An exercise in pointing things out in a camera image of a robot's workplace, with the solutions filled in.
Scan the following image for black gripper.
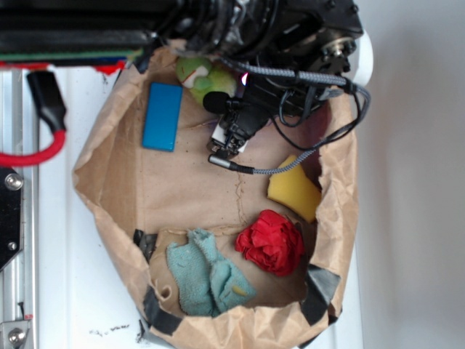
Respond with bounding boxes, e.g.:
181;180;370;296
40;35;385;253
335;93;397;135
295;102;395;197
217;76;327;140

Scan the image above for green plush animal toy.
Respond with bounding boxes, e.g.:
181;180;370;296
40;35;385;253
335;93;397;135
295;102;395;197
175;57;238;105

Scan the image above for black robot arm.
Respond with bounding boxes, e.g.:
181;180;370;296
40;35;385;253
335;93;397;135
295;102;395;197
1;1;367;144

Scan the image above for black foam microphone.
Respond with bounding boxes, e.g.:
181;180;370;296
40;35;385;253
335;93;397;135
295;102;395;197
203;92;230;114

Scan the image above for yellow sponge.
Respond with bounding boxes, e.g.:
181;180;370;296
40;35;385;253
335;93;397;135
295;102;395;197
267;164;321;222

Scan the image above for blue wooden block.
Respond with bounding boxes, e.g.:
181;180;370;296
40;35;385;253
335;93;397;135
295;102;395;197
142;82;182;152

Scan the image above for red crumpled paper flower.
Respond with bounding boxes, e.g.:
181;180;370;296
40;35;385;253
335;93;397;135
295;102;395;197
235;209;305;277

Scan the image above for brown paper bag tray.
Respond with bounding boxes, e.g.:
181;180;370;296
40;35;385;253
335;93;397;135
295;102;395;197
73;48;359;348

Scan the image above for teal terry cloth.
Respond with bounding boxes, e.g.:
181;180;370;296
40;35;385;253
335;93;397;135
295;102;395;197
166;228;256;317

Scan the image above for white plastic tray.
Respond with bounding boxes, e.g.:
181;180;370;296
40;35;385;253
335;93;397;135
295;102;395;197
38;67;364;349

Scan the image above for grey braided cable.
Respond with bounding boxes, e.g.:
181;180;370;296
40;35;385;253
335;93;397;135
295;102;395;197
208;54;372;176

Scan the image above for red braided cable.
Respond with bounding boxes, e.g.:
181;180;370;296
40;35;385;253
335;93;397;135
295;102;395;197
0;71;69;167

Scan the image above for black metal bracket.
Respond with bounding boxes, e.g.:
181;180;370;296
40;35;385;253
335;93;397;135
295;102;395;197
1;167;24;271

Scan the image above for aluminium frame rail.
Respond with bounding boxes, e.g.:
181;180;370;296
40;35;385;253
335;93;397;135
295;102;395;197
0;68;41;349

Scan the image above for silver corner bracket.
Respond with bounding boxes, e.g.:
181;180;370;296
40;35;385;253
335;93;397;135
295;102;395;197
1;320;31;349

